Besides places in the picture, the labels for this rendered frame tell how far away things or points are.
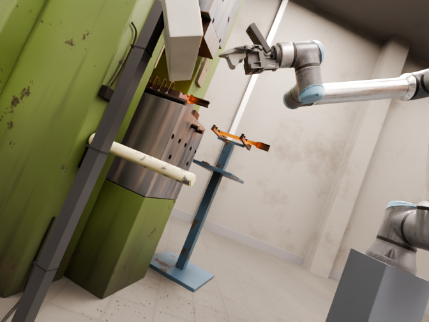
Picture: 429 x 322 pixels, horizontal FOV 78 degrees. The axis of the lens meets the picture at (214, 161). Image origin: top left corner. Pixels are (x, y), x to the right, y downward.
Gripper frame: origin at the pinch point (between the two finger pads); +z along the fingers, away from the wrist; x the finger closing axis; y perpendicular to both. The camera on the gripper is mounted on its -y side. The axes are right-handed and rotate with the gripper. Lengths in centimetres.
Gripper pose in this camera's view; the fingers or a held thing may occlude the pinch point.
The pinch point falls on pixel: (221, 53)
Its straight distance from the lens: 99.6
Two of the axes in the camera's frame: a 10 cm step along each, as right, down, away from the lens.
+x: -1.7, 0.1, 9.9
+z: -9.8, 1.3, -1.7
